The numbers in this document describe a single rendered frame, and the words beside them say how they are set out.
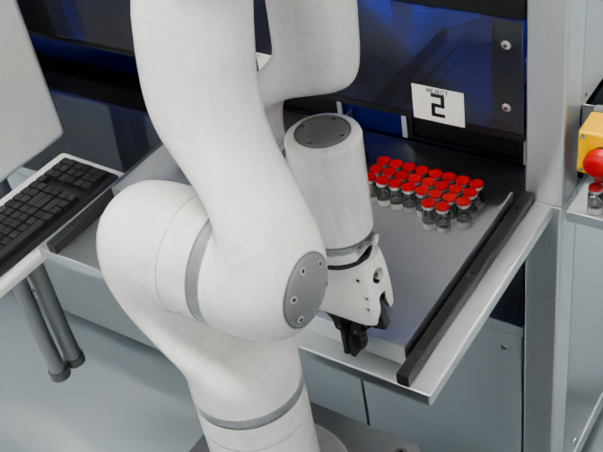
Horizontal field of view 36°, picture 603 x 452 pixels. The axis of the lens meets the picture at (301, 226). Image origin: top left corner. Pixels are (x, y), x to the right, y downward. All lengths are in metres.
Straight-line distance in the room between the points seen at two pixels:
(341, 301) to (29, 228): 0.74
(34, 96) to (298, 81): 1.03
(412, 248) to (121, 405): 1.27
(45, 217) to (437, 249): 0.71
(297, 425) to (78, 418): 1.53
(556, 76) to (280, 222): 0.61
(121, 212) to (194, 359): 0.16
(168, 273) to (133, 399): 1.65
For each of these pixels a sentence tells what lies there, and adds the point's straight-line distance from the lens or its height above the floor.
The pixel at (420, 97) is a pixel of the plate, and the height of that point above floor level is 1.03.
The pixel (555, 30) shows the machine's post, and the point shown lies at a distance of 1.29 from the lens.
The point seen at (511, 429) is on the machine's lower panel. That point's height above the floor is 0.32.
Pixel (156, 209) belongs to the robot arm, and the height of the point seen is 1.28.
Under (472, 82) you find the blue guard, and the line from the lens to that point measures 1.38.
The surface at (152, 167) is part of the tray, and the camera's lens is 1.64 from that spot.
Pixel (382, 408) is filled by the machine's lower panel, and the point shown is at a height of 0.22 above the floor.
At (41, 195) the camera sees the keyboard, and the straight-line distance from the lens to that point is 1.77.
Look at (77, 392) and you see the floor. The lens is 2.56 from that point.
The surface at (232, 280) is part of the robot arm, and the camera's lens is 0.80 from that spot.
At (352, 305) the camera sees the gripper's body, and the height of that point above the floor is 1.01.
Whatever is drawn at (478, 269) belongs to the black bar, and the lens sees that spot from 1.32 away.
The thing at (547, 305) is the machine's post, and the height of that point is 0.67.
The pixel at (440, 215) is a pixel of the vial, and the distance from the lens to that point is 1.38.
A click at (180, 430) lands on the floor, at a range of 2.38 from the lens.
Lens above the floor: 1.79
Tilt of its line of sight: 39 degrees down
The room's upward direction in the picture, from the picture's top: 11 degrees counter-clockwise
